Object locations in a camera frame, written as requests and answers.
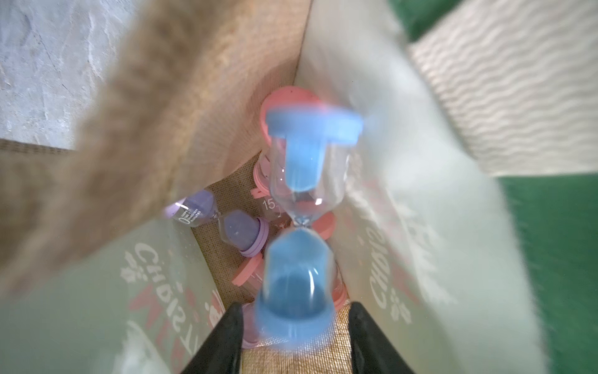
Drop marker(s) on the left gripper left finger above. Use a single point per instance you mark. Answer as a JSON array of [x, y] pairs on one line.
[[221, 352]]

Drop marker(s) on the pink hourglass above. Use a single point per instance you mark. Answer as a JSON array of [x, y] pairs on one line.
[[270, 209]]

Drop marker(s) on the purple hourglass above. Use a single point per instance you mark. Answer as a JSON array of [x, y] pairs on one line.
[[237, 228]]

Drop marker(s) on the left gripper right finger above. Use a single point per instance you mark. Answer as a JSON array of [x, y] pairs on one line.
[[371, 350]]

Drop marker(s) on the blue hourglass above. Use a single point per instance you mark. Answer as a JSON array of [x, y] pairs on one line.
[[294, 307]]

